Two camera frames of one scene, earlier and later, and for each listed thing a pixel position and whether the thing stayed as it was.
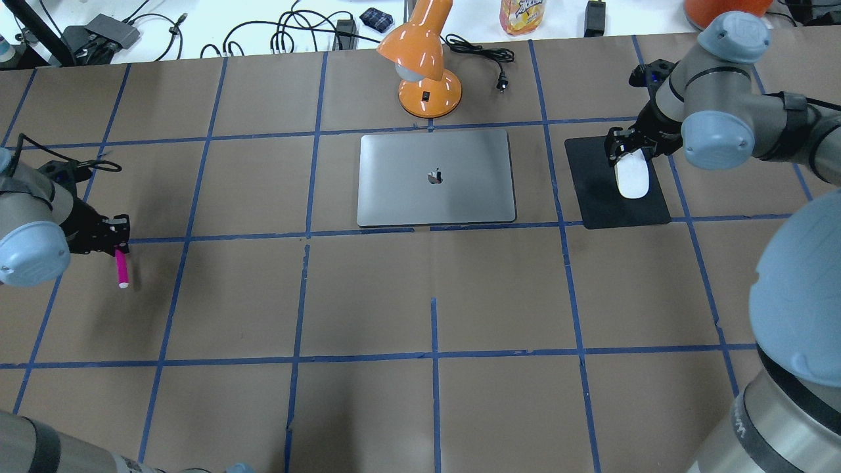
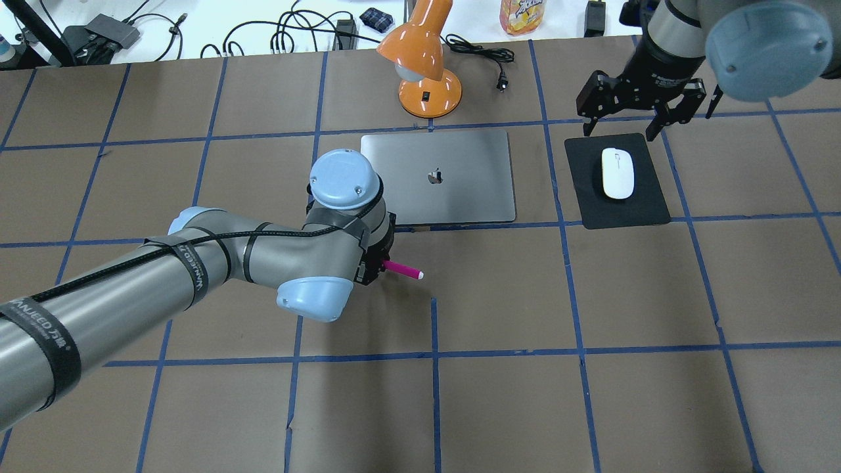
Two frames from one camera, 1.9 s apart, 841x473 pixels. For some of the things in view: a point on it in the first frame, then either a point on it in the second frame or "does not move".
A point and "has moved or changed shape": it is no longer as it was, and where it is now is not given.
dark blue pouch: (380, 21) does not move
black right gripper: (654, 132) -> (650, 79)
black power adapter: (594, 19) does not move
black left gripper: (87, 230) -> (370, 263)
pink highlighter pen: (123, 276) has moved or changed shape
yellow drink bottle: (518, 17) does not move
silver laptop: (443, 178) does not move
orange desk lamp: (415, 50) does not move
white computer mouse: (633, 175) has moved or changed shape
